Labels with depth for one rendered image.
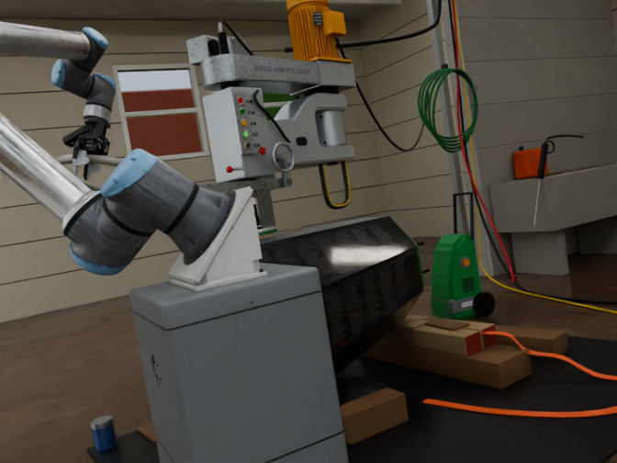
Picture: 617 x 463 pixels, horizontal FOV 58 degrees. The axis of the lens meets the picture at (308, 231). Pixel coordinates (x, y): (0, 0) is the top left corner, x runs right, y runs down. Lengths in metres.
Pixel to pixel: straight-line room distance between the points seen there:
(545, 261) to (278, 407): 4.17
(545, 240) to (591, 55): 2.42
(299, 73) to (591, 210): 3.31
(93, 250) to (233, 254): 0.36
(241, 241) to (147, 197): 0.25
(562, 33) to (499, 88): 1.14
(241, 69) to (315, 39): 0.63
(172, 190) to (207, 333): 0.36
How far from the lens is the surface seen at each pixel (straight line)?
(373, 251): 2.73
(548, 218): 5.05
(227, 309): 1.29
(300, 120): 2.89
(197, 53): 3.58
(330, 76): 3.11
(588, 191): 5.46
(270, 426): 1.39
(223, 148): 2.65
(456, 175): 5.10
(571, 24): 6.74
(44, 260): 8.42
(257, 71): 2.74
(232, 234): 1.35
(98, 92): 2.16
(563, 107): 6.38
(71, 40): 1.97
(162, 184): 1.38
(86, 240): 1.48
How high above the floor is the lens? 1.03
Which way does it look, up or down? 4 degrees down
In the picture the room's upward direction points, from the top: 9 degrees counter-clockwise
